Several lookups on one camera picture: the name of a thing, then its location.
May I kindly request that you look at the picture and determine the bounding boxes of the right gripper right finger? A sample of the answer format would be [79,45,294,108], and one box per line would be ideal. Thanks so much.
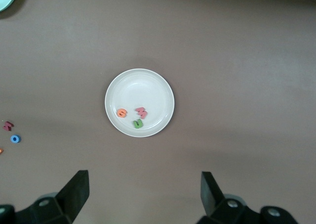
[198,171,262,224]

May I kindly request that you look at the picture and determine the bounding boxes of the pink foam letter m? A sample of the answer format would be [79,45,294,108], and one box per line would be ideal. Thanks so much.
[135,106,148,120]

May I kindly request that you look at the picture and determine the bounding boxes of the maroon foam letter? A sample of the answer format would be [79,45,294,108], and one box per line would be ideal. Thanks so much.
[2,121,15,132]

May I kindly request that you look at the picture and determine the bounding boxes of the beige plate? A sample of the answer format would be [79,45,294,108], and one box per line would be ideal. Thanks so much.
[104,68,175,138]

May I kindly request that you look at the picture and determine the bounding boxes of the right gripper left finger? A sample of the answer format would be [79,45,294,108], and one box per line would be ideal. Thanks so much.
[14,170,89,224]

